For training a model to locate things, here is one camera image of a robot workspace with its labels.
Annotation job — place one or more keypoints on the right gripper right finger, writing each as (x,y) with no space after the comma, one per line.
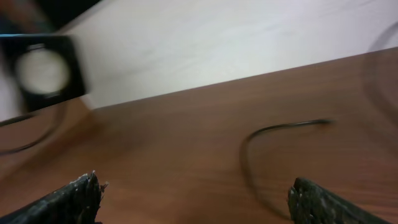
(310,203)

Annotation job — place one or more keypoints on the black smartphone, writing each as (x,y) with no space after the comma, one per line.
(45,68)

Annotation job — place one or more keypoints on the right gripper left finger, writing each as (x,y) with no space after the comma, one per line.
(75,203)

